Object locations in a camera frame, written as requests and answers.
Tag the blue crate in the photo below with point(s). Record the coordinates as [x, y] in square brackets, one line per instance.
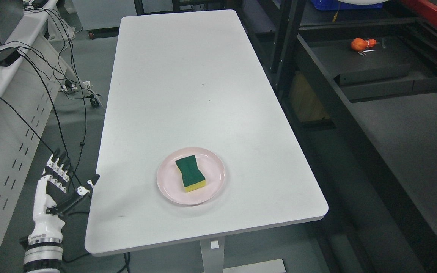
[334, 5]

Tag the green yellow sponge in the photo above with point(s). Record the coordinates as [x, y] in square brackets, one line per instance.
[192, 177]

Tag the black power adapter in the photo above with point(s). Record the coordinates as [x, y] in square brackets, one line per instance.
[8, 56]

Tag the white power strip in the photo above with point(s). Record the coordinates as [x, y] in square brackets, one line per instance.
[69, 87]

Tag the white side desk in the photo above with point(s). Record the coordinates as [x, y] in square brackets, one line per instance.
[25, 105]

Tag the black metal rack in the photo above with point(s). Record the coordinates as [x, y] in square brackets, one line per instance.
[367, 121]

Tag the white table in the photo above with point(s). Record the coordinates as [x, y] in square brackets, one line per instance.
[194, 80]

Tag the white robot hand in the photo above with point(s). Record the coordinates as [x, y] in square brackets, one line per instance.
[53, 200]

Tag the pink round plate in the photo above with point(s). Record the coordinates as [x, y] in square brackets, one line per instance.
[169, 178]

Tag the orange toy on shelf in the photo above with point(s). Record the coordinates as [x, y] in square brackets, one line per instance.
[359, 44]

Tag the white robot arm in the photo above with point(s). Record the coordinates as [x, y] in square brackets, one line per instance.
[43, 257]

